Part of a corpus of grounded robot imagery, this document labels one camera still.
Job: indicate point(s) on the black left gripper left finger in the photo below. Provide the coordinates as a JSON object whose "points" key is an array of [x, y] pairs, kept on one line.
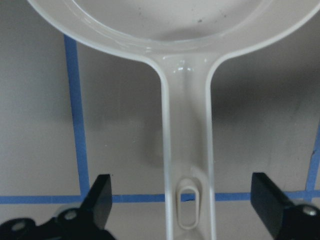
{"points": [[97, 205]]}

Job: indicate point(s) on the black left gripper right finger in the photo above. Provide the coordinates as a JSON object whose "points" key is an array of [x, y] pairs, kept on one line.
{"points": [[284, 218]]}

